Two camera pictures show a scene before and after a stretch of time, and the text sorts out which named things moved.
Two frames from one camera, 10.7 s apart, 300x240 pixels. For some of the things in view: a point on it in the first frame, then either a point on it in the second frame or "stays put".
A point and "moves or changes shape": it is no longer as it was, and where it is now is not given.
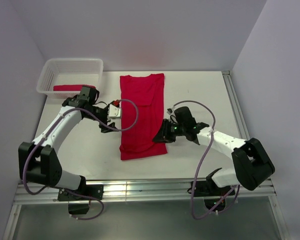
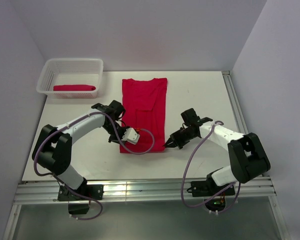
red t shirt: (148, 91) moves or changes shape
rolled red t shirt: (70, 87) stays put
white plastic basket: (86, 72) stays put
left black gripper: (104, 128) → (115, 140)
